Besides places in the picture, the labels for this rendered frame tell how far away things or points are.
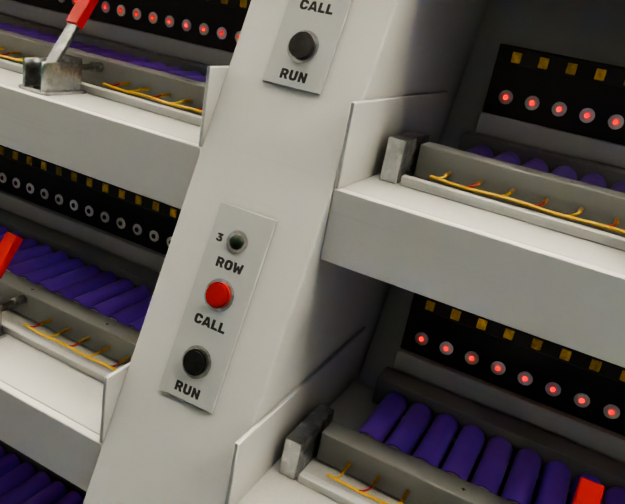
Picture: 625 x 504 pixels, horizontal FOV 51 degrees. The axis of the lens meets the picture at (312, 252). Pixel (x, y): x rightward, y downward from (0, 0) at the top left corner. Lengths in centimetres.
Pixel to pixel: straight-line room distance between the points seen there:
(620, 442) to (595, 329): 18
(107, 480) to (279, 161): 23
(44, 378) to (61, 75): 22
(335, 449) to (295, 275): 13
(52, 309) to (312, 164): 27
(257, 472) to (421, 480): 10
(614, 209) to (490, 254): 9
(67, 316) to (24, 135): 14
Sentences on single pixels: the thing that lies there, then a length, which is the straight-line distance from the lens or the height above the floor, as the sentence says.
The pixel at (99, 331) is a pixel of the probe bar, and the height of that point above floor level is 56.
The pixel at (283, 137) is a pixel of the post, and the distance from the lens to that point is 40.
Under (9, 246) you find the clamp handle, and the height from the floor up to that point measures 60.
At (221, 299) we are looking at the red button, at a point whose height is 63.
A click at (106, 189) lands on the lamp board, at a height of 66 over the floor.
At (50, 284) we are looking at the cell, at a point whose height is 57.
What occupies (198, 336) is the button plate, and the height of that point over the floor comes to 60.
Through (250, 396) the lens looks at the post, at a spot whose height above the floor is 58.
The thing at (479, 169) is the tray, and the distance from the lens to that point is 43.
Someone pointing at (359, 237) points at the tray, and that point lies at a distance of 38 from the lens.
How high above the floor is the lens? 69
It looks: 2 degrees down
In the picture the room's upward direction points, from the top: 19 degrees clockwise
